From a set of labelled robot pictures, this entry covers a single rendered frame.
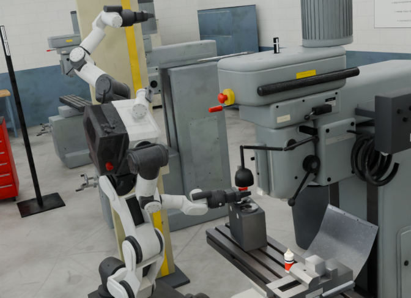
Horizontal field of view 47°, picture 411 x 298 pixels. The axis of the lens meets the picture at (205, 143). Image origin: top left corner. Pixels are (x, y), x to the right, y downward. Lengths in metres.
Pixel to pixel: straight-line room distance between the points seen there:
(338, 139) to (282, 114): 0.31
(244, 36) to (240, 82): 7.54
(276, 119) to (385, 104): 0.38
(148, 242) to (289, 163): 0.85
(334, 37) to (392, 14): 5.15
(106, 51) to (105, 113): 1.32
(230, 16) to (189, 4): 2.73
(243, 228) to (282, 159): 0.56
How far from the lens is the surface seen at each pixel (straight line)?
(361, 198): 2.23
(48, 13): 10.65
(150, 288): 2.61
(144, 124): 2.06
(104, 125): 2.01
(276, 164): 1.84
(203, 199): 2.28
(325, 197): 3.94
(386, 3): 7.11
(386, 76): 2.10
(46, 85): 10.67
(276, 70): 1.69
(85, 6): 3.31
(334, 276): 2.00
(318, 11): 1.91
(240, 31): 9.15
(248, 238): 2.31
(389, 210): 2.18
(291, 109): 1.77
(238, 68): 1.67
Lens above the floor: 2.09
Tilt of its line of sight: 16 degrees down
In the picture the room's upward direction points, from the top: 6 degrees counter-clockwise
